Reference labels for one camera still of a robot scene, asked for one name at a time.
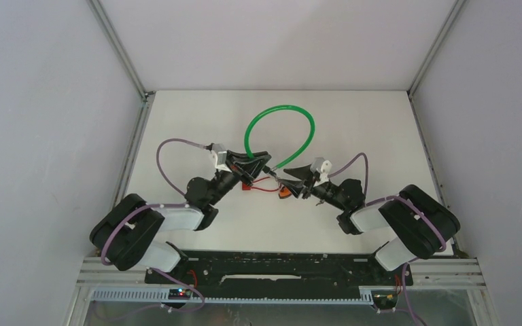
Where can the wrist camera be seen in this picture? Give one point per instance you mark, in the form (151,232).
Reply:
(219,155)
(320,169)

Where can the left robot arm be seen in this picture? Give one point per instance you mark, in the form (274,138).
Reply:
(126,235)

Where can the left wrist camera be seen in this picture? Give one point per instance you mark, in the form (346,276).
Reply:
(219,155)

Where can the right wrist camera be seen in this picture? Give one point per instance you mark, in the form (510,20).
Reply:
(320,169)

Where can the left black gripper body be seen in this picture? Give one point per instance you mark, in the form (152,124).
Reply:
(238,175)

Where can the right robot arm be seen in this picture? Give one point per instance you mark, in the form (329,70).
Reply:
(422,225)

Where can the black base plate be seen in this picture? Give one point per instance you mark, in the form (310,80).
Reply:
(285,275)

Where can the red cable lock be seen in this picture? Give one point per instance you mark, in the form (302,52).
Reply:
(258,185)

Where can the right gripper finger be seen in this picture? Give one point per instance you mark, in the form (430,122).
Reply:
(302,173)
(297,188)

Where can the silver keys of green lock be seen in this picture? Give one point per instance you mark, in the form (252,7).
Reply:
(275,176)

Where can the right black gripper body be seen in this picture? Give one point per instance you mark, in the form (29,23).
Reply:
(308,186)

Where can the grey cable duct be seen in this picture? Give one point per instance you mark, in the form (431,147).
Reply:
(171,295)

